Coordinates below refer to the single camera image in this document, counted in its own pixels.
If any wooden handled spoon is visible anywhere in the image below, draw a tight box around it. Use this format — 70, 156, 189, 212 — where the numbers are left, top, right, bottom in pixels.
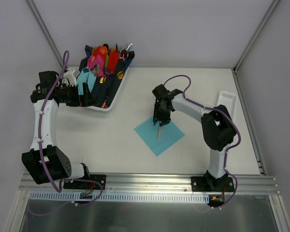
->
157, 125, 161, 140

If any light blue paper napkin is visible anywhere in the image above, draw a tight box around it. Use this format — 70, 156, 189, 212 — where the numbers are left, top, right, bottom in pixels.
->
134, 118, 185, 157

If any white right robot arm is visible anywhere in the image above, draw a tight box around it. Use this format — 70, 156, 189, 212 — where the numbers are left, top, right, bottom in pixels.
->
152, 89, 240, 191

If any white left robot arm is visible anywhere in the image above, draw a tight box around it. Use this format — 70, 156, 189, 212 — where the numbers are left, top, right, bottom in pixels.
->
21, 86, 94, 189

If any light blue rolled napkin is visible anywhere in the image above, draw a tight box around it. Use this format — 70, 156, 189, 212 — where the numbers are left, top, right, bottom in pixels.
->
76, 67, 96, 95

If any dark navy rolled napkin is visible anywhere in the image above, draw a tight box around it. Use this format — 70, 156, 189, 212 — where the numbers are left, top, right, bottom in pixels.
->
91, 73, 121, 108

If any magenta rolled napkin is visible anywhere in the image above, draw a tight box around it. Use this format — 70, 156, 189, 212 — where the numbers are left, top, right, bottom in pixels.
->
87, 55, 105, 76

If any red rolled napkin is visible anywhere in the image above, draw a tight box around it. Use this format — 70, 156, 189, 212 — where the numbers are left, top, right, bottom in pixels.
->
107, 48, 119, 73

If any white plastic basket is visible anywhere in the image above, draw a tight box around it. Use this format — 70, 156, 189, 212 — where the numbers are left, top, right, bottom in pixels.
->
62, 64, 129, 112

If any white utensil tray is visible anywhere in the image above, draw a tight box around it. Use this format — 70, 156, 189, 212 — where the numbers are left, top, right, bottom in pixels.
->
217, 91, 237, 120

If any aluminium front rail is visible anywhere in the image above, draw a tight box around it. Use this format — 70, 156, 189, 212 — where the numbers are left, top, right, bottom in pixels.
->
18, 171, 280, 194

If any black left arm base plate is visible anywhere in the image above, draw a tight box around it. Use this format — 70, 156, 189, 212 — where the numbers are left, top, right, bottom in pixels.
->
63, 174, 107, 190

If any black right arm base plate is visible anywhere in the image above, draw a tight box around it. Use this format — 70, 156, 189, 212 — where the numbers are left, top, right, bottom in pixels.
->
190, 176, 235, 193

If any white slotted cable duct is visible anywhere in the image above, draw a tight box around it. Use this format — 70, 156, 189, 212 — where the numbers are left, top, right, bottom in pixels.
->
29, 191, 209, 204

